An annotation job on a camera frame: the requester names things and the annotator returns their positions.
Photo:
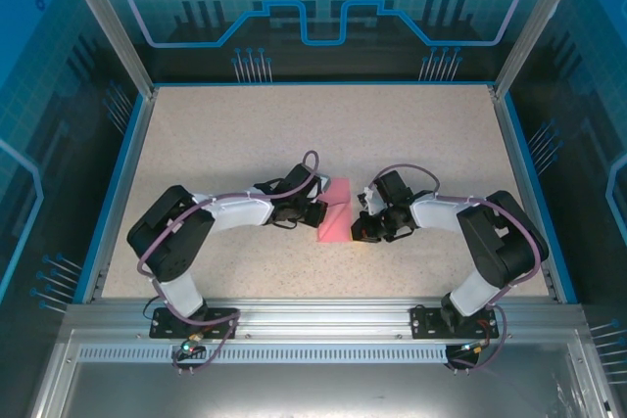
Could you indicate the aluminium frame post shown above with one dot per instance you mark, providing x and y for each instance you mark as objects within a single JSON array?
[
  {"x": 539, "y": 21},
  {"x": 112, "y": 26}
]

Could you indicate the pink square paper sheet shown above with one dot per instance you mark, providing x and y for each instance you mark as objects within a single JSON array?
[{"x": 338, "y": 227}]

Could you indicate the steel sheet panel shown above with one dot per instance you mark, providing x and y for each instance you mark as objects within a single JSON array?
[{"x": 313, "y": 393}]

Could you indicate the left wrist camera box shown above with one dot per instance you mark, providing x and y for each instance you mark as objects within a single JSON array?
[{"x": 325, "y": 184}]

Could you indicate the aluminium side rail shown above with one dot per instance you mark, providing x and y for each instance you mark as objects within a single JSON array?
[
  {"x": 524, "y": 193},
  {"x": 123, "y": 193}
]

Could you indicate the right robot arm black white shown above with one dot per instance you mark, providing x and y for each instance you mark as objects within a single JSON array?
[{"x": 499, "y": 242}]

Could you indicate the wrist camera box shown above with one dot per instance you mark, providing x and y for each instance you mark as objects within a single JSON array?
[
  {"x": 325, "y": 184},
  {"x": 374, "y": 202}
]

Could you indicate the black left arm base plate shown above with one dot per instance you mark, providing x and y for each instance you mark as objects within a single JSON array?
[{"x": 164, "y": 327}]

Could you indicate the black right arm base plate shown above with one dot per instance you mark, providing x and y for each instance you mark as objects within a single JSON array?
[{"x": 423, "y": 322}]

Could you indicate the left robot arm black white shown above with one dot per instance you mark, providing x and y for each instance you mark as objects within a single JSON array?
[{"x": 235, "y": 215}]

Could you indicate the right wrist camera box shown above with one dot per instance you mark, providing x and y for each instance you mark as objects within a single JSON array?
[{"x": 374, "y": 202}]

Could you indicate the black electronics box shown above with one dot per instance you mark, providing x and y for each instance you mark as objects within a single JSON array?
[{"x": 323, "y": 317}]

